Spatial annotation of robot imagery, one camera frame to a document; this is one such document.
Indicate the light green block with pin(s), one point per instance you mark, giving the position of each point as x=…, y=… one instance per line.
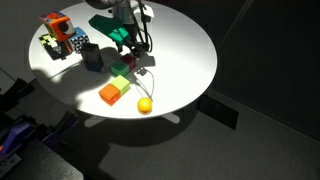
x=121, y=83

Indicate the orange block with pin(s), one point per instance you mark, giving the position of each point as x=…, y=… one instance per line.
x=109, y=94

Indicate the pink block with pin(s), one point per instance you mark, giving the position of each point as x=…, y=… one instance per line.
x=129, y=60

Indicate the colourful orange purple cube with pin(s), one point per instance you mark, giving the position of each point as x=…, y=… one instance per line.
x=58, y=25

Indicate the yellow ball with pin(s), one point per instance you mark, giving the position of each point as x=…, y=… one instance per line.
x=144, y=105

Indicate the blue black patterned cube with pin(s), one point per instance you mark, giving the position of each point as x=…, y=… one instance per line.
x=78, y=40

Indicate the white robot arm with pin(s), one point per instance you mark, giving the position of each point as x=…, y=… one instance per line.
x=127, y=26

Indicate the dark green block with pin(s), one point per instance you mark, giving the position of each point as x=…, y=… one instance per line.
x=119, y=68

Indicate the black floor plate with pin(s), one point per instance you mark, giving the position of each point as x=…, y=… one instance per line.
x=218, y=111

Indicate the grey block on blue block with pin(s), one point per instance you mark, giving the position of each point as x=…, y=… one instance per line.
x=92, y=57

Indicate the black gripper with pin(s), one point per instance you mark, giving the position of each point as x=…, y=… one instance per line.
x=137, y=49

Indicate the round white table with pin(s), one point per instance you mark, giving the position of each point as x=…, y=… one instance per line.
x=175, y=73

